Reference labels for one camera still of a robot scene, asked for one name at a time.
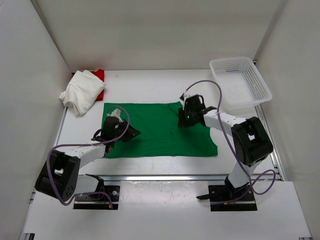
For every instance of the green t shirt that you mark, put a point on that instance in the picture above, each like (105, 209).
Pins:
(160, 134)

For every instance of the red t shirt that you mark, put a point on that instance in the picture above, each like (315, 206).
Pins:
(89, 84)

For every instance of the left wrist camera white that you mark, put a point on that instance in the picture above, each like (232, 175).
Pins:
(115, 113)

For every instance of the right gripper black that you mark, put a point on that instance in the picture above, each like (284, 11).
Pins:
(184, 122)

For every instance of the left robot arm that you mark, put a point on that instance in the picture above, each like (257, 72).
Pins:
(60, 178)

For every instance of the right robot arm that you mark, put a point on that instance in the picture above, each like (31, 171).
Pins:
(247, 138)

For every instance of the white plastic basket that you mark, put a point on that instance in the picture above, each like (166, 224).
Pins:
(241, 83)

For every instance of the white t shirt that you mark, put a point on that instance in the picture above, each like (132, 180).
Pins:
(70, 100)

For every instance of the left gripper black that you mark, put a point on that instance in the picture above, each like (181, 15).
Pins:
(131, 133)

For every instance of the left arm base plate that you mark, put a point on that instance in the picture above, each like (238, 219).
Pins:
(100, 201)

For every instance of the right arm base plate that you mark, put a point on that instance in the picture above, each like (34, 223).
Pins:
(225, 198)

